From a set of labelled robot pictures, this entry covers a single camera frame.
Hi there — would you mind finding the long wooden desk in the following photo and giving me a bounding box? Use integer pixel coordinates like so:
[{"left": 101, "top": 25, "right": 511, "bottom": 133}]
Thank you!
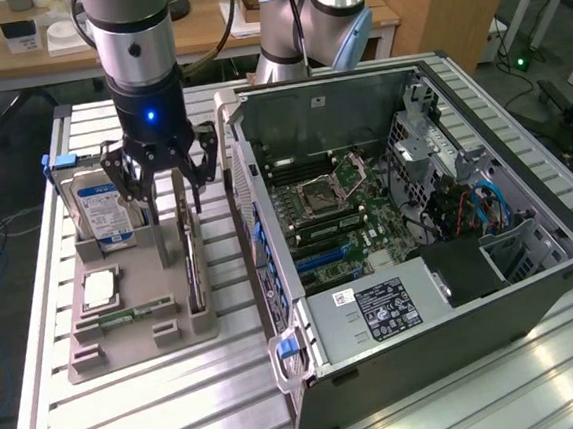
[{"left": 0, "top": 0, "right": 404, "bottom": 95}]

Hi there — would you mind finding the blue expansion slot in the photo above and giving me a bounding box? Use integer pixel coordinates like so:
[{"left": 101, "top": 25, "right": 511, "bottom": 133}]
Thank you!
[{"left": 293, "top": 248, "right": 349, "bottom": 276}]

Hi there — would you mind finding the grey parts rack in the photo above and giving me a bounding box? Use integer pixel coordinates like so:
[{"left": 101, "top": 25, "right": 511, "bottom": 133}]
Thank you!
[{"left": 50, "top": 170, "right": 226, "bottom": 388}]

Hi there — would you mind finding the metal drive cage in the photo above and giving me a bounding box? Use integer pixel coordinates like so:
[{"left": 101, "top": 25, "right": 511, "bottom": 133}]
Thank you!
[{"left": 380, "top": 78, "right": 465, "bottom": 186}]

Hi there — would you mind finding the blue plastic case latch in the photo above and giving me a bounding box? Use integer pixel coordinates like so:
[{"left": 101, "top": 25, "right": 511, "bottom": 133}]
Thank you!
[{"left": 275, "top": 337, "right": 299, "bottom": 362}]

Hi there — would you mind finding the white paper stack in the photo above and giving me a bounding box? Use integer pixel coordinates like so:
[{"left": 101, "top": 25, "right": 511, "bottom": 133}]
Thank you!
[{"left": 219, "top": 0, "right": 265, "bottom": 40}]

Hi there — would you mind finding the black open PC case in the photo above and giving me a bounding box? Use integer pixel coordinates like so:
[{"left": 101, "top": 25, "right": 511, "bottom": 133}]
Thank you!
[{"left": 210, "top": 46, "right": 573, "bottom": 429}]

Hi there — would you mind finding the silver CPU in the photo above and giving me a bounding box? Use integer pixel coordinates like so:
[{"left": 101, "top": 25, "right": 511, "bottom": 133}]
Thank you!
[{"left": 79, "top": 270, "right": 118, "bottom": 309}]

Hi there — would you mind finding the wooden cabinet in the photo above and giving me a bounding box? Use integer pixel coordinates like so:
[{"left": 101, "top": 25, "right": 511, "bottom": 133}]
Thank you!
[{"left": 362, "top": 0, "right": 529, "bottom": 83}]

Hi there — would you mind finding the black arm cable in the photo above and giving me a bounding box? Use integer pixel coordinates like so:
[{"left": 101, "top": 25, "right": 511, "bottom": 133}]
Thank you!
[{"left": 169, "top": 0, "right": 315, "bottom": 83}]

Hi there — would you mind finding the white flat box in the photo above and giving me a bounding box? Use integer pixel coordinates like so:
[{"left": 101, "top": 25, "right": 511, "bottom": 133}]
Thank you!
[{"left": 45, "top": 34, "right": 96, "bottom": 59}]

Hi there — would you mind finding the silver chipset heat sink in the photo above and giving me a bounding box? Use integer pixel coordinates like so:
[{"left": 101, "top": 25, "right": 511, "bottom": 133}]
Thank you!
[{"left": 369, "top": 249, "right": 398, "bottom": 271}]

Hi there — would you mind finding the blue data wire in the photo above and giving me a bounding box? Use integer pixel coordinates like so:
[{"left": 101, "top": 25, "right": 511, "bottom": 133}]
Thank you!
[{"left": 468, "top": 179, "right": 515, "bottom": 232}]

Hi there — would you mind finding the hard disk with blue label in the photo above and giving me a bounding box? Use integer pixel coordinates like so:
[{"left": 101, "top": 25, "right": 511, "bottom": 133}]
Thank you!
[{"left": 59, "top": 164, "right": 150, "bottom": 258}]

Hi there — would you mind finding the power strip with green light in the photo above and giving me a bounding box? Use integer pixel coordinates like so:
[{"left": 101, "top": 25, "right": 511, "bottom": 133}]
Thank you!
[{"left": 510, "top": 49, "right": 536, "bottom": 75}]

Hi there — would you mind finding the black RAM stick with label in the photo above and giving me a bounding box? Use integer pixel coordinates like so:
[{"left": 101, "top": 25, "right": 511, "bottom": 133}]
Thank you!
[{"left": 292, "top": 211, "right": 368, "bottom": 245}]

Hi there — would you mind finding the black power wire bundle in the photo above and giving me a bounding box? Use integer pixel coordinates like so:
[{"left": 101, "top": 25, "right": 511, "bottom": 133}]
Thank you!
[{"left": 422, "top": 186, "right": 473, "bottom": 241}]

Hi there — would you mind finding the CPU socket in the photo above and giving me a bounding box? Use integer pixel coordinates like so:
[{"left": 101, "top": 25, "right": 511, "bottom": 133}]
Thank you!
[{"left": 300, "top": 171, "right": 347, "bottom": 214}]

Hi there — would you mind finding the green RAM stick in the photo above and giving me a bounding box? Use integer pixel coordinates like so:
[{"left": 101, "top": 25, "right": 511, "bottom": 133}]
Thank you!
[{"left": 96, "top": 299, "right": 174, "bottom": 327}]

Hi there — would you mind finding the green motherboard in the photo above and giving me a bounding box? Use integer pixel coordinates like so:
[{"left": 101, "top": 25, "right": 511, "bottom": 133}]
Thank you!
[{"left": 254, "top": 127, "right": 424, "bottom": 302}]

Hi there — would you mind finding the silver socket cover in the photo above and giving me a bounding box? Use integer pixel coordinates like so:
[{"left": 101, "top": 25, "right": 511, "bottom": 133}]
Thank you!
[{"left": 330, "top": 150, "right": 370, "bottom": 197}]

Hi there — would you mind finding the black round lamp base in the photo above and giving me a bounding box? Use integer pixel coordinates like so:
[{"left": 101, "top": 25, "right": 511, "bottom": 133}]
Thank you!
[{"left": 166, "top": 0, "right": 193, "bottom": 21}]

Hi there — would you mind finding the grey power supply unit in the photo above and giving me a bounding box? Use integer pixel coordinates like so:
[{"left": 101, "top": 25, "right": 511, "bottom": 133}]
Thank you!
[{"left": 300, "top": 254, "right": 455, "bottom": 367}]

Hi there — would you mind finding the grey disk bay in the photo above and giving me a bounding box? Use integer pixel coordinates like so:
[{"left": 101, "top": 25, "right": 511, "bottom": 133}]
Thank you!
[{"left": 477, "top": 214, "right": 573, "bottom": 289}]

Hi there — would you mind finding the white box with black top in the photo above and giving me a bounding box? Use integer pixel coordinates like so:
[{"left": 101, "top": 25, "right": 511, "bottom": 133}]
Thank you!
[{"left": 0, "top": 17, "right": 42, "bottom": 56}]

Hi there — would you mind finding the low-profile graphics card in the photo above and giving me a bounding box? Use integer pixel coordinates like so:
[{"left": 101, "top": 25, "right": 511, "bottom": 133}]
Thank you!
[{"left": 169, "top": 166, "right": 212, "bottom": 318}]

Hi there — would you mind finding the black expansion slot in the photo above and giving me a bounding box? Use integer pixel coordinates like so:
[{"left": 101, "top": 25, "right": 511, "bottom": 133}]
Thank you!
[{"left": 291, "top": 238, "right": 355, "bottom": 265}]

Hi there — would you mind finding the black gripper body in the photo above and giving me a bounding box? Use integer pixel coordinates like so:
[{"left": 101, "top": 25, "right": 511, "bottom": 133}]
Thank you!
[{"left": 106, "top": 66, "right": 198, "bottom": 178}]

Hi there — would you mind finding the black office chair base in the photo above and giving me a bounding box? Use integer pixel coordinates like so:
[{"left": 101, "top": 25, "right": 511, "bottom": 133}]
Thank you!
[
  {"left": 0, "top": 79, "right": 110, "bottom": 145},
  {"left": 535, "top": 76, "right": 573, "bottom": 153}
]

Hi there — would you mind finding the white desk frame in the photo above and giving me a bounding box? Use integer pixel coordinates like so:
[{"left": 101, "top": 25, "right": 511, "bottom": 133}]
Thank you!
[{"left": 498, "top": 0, "right": 573, "bottom": 91}]

